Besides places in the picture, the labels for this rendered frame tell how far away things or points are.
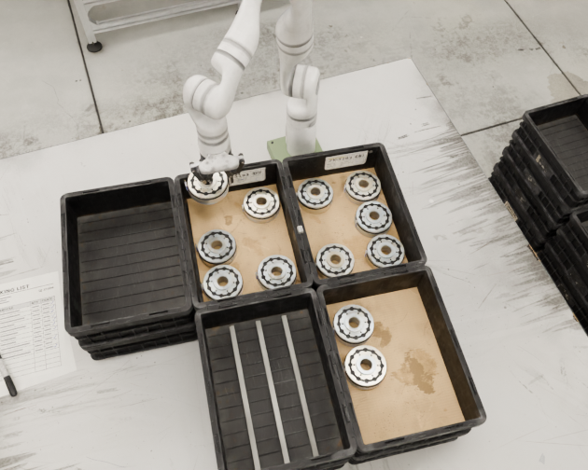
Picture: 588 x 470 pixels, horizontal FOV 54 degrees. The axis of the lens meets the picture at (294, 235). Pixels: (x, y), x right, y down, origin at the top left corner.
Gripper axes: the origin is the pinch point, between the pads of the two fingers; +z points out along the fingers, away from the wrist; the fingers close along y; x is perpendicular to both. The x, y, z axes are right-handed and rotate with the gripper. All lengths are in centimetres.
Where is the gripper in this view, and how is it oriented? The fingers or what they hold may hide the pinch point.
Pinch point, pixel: (219, 180)
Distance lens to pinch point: 149.4
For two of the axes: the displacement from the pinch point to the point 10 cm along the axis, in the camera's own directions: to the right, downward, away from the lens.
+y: -9.7, 1.9, -1.4
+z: -0.3, 4.8, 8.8
